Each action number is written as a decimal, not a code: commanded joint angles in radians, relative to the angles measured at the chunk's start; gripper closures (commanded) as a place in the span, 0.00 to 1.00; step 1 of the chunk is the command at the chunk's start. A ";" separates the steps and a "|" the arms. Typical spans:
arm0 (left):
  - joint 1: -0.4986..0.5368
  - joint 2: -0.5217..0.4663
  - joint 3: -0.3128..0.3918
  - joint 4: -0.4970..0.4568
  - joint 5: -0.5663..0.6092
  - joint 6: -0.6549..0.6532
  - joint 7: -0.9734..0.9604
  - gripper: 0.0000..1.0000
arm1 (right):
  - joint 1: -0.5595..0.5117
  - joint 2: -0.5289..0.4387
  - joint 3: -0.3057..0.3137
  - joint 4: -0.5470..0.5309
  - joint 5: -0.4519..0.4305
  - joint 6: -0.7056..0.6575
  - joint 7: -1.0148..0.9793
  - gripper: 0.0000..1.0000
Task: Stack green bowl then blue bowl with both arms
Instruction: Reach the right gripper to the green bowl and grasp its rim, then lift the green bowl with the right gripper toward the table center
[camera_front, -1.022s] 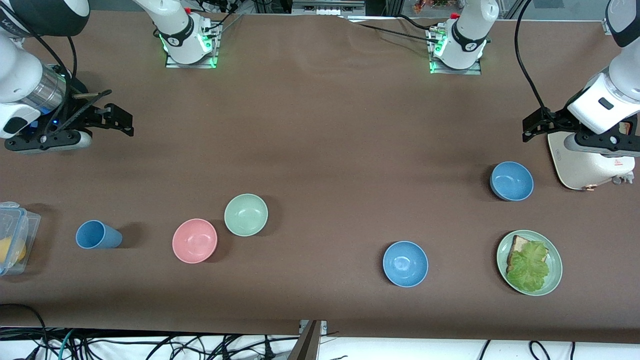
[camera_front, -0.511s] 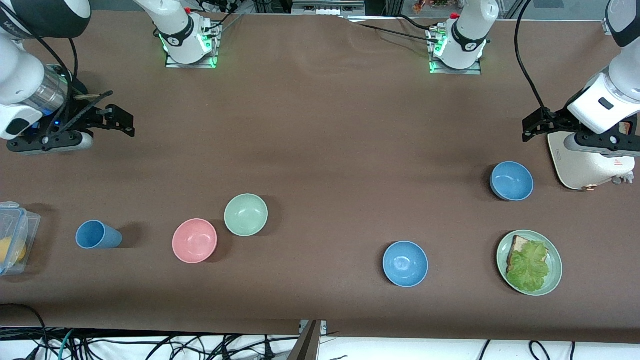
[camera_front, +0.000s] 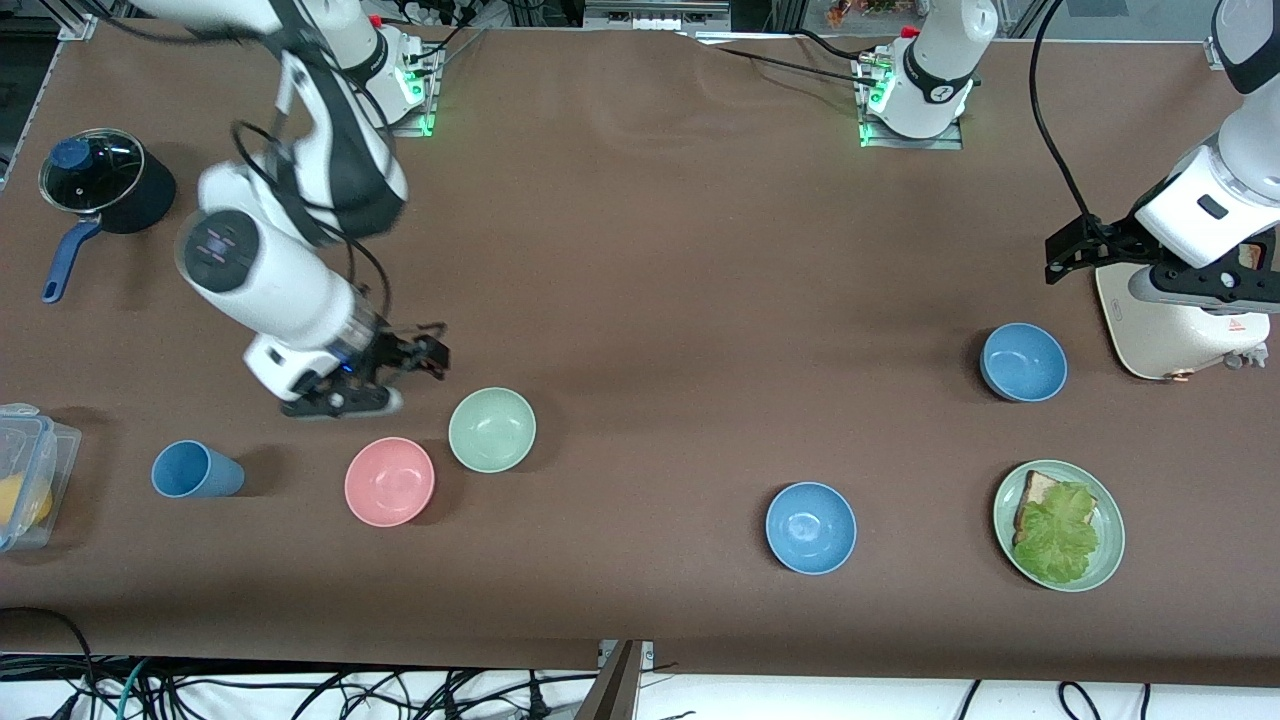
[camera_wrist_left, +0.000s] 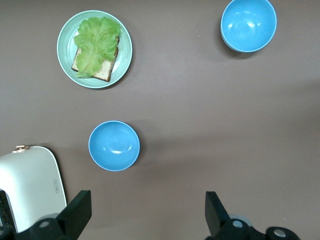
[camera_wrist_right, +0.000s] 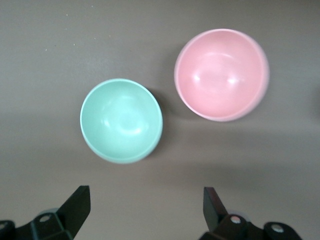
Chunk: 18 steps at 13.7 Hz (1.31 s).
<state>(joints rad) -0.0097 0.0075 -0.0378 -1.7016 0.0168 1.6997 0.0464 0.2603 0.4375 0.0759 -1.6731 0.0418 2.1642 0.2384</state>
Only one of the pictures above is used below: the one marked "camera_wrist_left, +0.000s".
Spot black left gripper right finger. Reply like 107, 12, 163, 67
204, 191, 231, 237

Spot green lettuce leaf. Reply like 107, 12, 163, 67
72, 16, 122, 79

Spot light green plate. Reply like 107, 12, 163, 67
56, 9, 133, 90

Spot bread slice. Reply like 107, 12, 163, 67
71, 36, 120, 83

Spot blue bowl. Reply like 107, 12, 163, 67
220, 0, 278, 53
88, 120, 141, 172

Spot brown table cover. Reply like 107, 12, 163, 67
0, 0, 320, 240

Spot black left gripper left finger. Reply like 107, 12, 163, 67
56, 189, 93, 240

